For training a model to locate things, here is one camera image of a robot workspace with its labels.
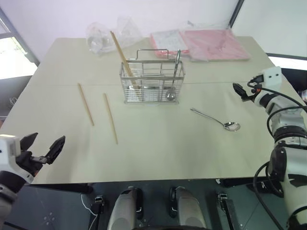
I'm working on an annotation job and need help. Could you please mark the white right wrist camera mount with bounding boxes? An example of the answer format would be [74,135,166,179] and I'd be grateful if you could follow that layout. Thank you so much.
[260,66,282,85]

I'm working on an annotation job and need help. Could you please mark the crumpled clear plastic bag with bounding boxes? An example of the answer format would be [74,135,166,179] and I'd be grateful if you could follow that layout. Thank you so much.
[85,21,117,55]
[116,15,145,48]

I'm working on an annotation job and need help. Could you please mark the black vertical post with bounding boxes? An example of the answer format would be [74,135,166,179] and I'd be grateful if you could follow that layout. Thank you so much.
[228,0,246,29]

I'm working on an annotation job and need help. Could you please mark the metal spoon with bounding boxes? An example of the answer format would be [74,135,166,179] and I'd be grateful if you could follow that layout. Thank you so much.
[165,49,181,100]
[189,108,241,132]

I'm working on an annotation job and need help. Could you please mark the large pink flat packet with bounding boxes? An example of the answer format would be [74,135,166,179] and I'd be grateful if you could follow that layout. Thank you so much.
[179,28,252,63]

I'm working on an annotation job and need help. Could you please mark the black table frame bar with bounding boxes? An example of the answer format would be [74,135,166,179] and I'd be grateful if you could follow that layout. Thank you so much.
[30,183,94,194]

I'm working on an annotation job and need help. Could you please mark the wooden chopstick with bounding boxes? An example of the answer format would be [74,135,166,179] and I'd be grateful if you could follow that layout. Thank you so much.
[77,82,95,127]
[103,92,119,145]
[111,31,142,89]
[110,31,140,89]

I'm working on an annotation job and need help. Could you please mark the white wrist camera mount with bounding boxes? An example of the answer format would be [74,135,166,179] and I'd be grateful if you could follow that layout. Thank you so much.
[0,134,34,184]
[260,66,282,85]

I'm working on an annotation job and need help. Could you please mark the metal wire cutlery basket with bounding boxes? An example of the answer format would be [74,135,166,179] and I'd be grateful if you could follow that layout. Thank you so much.
[119,48,185,105]

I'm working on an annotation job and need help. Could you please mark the dark grey window frame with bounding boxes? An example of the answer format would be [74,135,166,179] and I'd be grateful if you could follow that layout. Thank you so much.
[0,6,41,68]

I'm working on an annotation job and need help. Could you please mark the silver rounded robot leg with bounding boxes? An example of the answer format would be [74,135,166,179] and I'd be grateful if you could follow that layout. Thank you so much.
[106,186,142,230]
[169,186,207,230]

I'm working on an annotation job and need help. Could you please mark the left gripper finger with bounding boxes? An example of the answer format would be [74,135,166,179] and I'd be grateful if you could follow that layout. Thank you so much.
[20,132,39,152]
[45,135,66,165]

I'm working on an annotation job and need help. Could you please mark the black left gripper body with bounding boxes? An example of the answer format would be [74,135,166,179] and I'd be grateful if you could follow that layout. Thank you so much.
[15,149,49,175]

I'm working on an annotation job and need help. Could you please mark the thin white cable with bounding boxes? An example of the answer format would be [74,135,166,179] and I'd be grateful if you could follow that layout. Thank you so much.
[80,193,99,230]

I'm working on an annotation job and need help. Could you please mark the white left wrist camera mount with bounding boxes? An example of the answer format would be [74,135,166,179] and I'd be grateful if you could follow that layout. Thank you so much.
[0,134,34,184]

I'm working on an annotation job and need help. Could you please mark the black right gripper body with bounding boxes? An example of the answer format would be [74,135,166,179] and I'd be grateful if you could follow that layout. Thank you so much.
[246,82,262,103]

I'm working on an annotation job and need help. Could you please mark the white pink printed packet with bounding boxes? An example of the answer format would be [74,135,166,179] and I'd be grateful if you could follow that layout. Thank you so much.
[150,29,190,58]

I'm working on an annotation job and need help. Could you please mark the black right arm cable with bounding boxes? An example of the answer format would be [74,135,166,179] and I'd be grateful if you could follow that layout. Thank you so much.
[247,80,307,230]

